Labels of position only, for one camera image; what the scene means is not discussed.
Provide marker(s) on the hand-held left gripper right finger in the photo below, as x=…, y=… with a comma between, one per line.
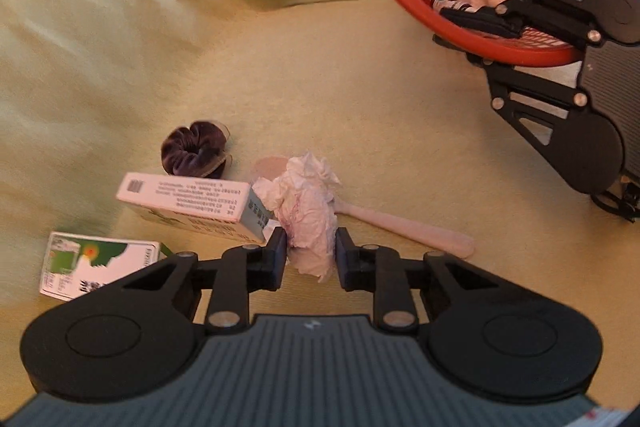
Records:
x=344, y=259

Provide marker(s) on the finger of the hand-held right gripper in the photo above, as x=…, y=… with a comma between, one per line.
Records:
x=480, y=19
x=500, y=82

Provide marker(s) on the purple velvet scrunchie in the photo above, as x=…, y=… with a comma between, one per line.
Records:
x=195, y=147

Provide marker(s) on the pink plastic spoon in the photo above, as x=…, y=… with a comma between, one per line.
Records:
x=400, y=222

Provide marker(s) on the white carton with barcode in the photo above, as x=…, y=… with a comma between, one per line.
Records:
x=190, y=202

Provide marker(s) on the pink-stained tissue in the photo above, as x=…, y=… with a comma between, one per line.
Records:
x=310, y=212

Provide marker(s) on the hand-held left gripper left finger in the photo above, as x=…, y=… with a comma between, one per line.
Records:
x=279, y=257

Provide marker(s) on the green and white carton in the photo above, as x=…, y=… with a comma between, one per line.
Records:
x=100, y=267

